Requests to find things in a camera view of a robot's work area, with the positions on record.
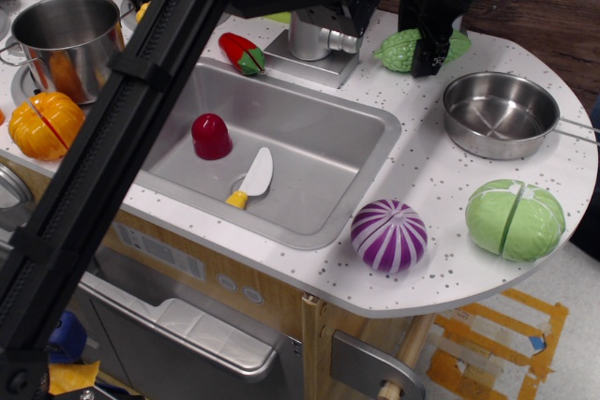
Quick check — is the green toy cabbage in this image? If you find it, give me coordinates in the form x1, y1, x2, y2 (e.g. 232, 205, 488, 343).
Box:
465, 179, 566, 262

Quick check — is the silver toy faucet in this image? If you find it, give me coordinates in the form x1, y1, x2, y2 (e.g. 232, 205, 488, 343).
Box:
264, 11, 363, 88

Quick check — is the tall steel pot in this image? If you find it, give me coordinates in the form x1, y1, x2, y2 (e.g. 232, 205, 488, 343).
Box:
1, 0, 125, 105

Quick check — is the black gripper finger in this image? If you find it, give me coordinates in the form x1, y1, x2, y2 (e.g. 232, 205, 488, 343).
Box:
411, 27, 451, 78

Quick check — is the small steel pan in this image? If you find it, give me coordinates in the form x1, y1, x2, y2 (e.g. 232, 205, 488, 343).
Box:
442, 71, 576, 160

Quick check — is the grey toy sink basin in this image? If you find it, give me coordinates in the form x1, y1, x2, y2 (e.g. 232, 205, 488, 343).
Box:
136, 58, 401, 250

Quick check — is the red toy chili pepper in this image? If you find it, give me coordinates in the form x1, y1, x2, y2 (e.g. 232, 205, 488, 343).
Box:
218, 32, 265, 76

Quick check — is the white yellow toy knife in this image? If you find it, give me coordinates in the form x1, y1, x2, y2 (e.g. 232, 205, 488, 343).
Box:
225, 147, 274, 209

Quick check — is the yellow toy bell pepper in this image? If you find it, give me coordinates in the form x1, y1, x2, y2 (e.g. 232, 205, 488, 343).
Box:
135, 2, 151, 23

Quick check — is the green bumpy toy squash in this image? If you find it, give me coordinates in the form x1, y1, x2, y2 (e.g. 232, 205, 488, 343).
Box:
373, 28, 472, 73

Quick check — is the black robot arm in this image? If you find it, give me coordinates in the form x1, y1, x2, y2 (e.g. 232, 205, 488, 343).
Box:
1, 0, 379, 399

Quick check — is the purple striped toy onion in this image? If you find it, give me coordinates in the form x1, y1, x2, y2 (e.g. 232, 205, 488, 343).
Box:
351, 200, 428, 274

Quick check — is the grey toy dishwasher door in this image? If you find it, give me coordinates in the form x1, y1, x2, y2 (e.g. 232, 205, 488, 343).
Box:
72, 247, 304, 399

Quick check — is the orange toy pumpkin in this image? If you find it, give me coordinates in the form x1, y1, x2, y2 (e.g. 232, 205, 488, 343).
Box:
8, 92, 85, 161

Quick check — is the red toy tomato half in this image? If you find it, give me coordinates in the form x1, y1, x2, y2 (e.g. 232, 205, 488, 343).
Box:
191, 113, 233, 160

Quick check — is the blue clamp tool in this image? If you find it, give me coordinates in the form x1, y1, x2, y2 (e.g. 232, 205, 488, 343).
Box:
46, 311, 87, 363

